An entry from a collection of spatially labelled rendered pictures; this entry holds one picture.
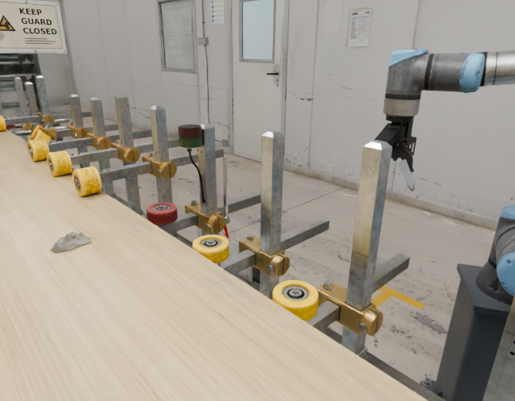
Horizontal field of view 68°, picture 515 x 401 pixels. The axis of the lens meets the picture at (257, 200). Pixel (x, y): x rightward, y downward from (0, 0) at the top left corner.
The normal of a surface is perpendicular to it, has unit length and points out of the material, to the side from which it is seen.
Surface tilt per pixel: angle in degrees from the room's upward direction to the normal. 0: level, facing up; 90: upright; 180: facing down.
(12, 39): 90
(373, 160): 90
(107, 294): 0
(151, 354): 0
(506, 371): 90
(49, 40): 90
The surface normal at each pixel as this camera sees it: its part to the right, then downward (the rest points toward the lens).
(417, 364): 0.00, -0.93
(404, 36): -0.72, 0.25
